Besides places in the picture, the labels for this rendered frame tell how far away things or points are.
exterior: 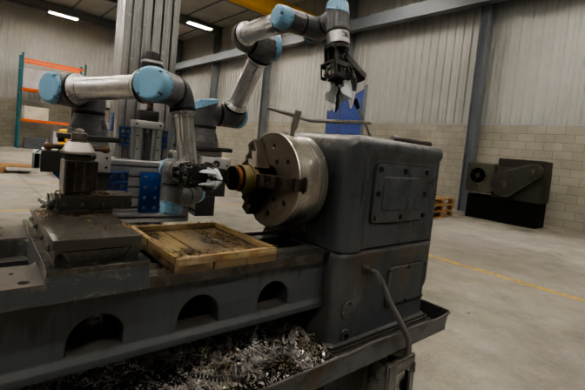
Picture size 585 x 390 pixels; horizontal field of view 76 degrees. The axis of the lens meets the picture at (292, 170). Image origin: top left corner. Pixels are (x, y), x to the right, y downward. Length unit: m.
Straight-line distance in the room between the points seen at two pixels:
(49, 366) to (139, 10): 1.52
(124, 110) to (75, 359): 1.23
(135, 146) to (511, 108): 10.47
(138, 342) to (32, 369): 0.20
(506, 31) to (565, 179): 4.14
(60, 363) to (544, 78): 11.14
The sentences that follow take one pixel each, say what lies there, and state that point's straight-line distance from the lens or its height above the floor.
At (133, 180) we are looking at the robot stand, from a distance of 1.75.
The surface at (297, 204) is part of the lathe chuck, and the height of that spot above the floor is 1.02.
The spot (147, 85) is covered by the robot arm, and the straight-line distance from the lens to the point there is 1.37.
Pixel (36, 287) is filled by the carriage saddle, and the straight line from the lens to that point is 0.82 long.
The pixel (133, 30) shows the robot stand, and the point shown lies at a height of 1.66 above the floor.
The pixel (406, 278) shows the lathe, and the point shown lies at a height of 0.73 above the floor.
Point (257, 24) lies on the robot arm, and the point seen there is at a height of 1.63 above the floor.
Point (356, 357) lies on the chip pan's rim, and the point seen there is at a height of 0.57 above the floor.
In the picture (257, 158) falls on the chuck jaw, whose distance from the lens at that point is 1.23.
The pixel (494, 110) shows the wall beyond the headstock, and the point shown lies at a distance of 11.63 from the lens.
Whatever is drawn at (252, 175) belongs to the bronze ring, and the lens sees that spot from 1.16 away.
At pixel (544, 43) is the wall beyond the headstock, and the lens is 11.66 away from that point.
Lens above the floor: 1.18
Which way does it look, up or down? 3 degrees down
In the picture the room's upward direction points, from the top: 6 degrees clockwise
